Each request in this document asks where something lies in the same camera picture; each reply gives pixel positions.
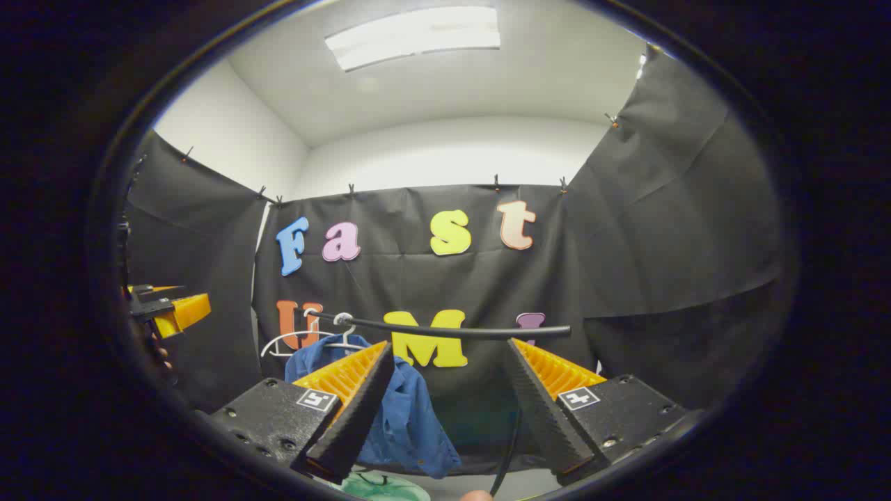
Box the blue corduroy shirt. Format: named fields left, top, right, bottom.
left=284, top=334, right=462, bottom=481

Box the long ceiling light panel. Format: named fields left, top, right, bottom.
left=324, top=6, right=502, bottom=73

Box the white hanger with taped hook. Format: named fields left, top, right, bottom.
left=317, top=312, right=371, bottom=353

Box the black clothes rail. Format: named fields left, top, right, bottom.
left=306, top=310, right=573, bottom=341

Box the green laundry hamper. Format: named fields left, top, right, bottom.
left=333, top=468, right=432, bottom=501

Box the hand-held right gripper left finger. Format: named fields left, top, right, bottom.
left=205, top=340, right=396, bottom=486

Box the white plastic clothes hanger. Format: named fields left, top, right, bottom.
left=260, top=309, right=328, bottom=359

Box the black cable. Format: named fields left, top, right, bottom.
left=490, top=407, right=523, bottom=497

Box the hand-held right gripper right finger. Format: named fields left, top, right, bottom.
left=506, top=337, right=690, bottom=486

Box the black backdrop cloth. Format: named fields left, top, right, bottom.
left=125, top=43, right=784, bottom=474

